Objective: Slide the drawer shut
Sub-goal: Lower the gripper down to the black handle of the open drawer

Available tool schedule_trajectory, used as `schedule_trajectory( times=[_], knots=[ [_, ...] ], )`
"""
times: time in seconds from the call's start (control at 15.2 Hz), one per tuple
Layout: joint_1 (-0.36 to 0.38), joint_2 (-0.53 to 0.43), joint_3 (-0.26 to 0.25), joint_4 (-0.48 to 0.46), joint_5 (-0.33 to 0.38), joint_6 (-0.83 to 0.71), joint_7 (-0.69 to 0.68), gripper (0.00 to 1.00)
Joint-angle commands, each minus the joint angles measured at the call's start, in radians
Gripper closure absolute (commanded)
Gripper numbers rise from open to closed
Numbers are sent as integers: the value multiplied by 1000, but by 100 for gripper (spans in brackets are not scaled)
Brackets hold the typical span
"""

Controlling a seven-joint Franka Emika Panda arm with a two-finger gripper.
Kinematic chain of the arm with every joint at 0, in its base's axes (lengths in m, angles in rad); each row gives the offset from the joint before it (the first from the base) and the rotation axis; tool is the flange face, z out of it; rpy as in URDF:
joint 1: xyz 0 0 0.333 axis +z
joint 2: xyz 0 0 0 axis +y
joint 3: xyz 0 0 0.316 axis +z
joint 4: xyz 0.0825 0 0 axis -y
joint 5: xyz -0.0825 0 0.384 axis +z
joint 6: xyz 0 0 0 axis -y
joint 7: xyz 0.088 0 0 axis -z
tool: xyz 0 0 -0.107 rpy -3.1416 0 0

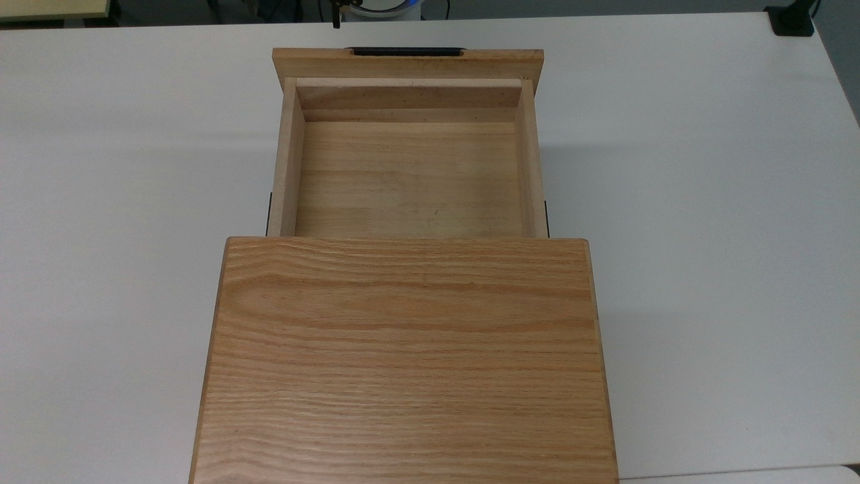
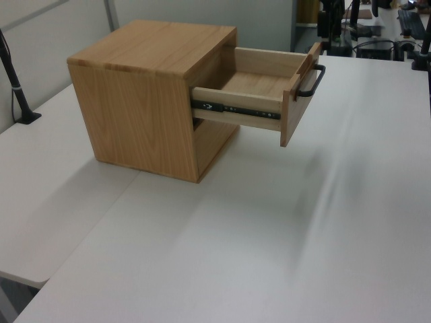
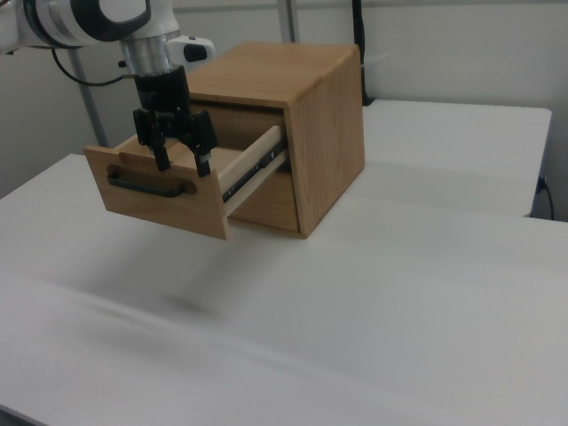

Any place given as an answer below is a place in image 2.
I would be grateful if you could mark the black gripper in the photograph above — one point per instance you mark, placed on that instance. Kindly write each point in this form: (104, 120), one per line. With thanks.
(326, 24)

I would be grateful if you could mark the wooden drawer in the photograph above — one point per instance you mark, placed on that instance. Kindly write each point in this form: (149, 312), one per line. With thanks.
(256, 84)

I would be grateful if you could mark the dark robot arm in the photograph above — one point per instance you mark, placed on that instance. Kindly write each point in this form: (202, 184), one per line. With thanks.
(331, 5)

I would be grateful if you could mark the black monitor stand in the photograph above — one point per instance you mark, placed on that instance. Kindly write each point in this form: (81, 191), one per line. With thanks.
(355, 20)

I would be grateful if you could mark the black electronics box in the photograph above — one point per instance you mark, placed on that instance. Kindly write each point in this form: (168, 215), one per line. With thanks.
(374, 49)

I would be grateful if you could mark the black keyboard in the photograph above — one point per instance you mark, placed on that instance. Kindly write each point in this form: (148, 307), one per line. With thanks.
(411, 23)

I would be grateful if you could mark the black clamp stand pole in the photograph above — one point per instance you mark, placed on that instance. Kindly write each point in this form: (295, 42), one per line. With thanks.
(425, 43)

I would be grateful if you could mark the light wooden cabinet box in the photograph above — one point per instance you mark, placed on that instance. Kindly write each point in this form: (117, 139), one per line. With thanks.
(134, 101)

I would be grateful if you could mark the grey partition panel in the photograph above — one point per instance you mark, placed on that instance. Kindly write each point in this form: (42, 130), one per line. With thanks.
(57, 30)

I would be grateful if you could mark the black drawer slide rail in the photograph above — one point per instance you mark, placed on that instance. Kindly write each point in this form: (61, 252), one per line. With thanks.
(235, 110)

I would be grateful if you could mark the black camera stand pole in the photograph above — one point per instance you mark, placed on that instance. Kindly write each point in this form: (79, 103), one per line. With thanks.
(18, 94)

